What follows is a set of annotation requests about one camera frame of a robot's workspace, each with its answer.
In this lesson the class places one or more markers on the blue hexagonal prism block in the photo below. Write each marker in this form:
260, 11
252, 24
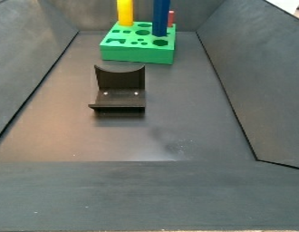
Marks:
160, 17

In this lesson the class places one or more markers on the green shape sorter board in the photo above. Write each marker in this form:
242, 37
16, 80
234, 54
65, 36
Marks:
133, 44

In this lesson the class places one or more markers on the black curved stand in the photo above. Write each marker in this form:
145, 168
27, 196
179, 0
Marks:
120, 89

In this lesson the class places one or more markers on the red rounded block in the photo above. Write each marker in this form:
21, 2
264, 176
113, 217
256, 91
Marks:
171, 18

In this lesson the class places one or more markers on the yellow rectangular block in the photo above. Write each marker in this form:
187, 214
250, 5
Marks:
125, 12

